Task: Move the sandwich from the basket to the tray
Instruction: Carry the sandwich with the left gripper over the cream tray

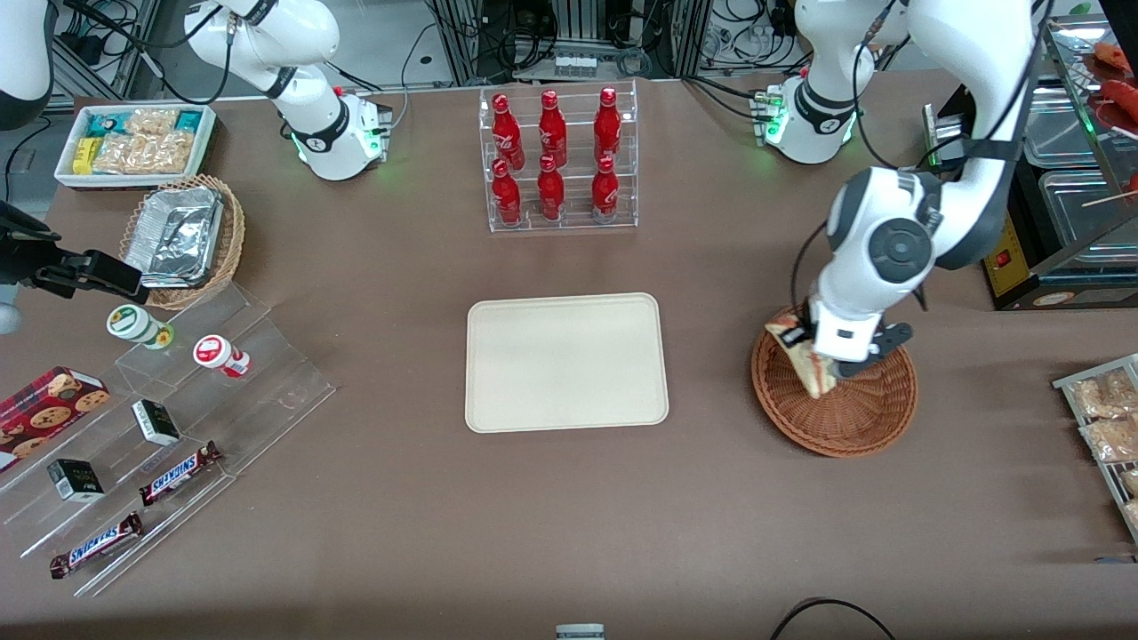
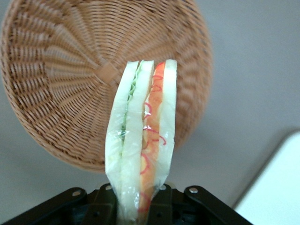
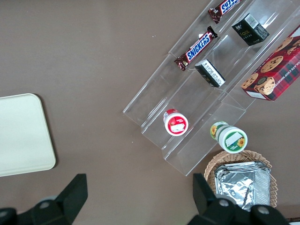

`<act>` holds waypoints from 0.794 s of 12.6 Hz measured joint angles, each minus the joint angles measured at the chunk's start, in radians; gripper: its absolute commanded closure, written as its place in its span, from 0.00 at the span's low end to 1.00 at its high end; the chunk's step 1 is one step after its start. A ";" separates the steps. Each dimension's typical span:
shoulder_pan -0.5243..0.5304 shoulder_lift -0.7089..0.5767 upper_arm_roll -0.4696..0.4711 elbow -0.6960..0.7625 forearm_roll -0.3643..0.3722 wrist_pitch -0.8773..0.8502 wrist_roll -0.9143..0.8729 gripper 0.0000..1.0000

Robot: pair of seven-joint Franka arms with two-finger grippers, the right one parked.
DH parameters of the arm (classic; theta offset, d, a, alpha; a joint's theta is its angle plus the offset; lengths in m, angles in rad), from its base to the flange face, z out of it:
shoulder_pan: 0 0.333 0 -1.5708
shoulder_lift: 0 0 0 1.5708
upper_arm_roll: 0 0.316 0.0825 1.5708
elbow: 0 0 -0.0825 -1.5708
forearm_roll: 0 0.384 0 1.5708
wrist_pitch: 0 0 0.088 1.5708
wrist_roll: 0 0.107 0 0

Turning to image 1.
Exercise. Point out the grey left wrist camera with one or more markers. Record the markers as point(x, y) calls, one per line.
point(893, 340)

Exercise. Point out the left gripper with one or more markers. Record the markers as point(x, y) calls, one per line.
point(806, 327)

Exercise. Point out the clear bag of crackers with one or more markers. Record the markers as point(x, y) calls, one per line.
point(151, 121)
point(120, 156)
point(169, 153)

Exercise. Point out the red lidded yogurt bottle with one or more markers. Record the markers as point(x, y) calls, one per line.
point(215, 353)

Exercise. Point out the round brown wicker basket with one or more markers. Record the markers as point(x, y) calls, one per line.
point(853, 418)

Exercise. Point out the clear acrylic bottle rack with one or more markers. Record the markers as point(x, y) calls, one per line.
point(578, 213)

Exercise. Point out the green lidded yogurt bottle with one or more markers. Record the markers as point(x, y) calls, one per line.
point(133, 324)

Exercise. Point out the light wicker basket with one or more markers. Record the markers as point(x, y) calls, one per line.
point(229, 236)

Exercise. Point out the beige rectangular tray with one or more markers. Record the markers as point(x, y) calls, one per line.
point(565, 363)

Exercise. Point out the red sausage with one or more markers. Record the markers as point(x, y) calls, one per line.
point(1122, 93)

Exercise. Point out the steel food pan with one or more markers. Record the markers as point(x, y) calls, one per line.
point(1062, 138)
point(1089, 222)

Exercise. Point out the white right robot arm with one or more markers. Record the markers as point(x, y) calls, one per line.
point(284, 53)

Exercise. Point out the white power strip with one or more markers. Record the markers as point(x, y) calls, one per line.
point(575, 65)

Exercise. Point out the small black carton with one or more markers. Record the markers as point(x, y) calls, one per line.
point(156, 423)
point(76, 481)

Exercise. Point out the small grey device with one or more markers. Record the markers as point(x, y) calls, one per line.
point(580, 632)

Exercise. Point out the teal snack packet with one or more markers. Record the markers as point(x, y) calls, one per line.
point(188, 120)
point(102, 123)

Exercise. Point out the snickers chocolate bar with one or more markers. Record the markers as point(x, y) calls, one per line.
point(178, 474)
point(96, 545)

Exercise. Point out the white snack bin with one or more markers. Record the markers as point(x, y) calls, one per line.
point(67, 173)

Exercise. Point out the clear acrylic step display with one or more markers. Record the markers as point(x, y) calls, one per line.
point(267, 391)

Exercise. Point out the black hot food display case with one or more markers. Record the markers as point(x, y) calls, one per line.
point(1067, 298)

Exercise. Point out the red plaid cookie box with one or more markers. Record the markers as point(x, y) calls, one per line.
point(44, 413)

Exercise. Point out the clear bag of pastries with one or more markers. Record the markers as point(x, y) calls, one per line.
point(1130, 482)
point(1132, 516)
point(1102, 396)
point(1111, 440)

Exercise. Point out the triangular sandwich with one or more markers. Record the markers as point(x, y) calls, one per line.
point(813, 372)

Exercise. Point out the red cola bottle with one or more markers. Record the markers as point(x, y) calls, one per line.
point(552, 129)
point(605, 194)
point(507, 133)
point(507, 197)
point(607, 124)
point(550, 194)

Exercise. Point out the yellow snack packet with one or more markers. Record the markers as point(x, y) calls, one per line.
point(86, 156)

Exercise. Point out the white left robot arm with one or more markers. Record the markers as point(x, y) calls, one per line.
point(889, 240)

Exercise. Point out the aluminium frame rack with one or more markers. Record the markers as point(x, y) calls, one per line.
point(676, 36)

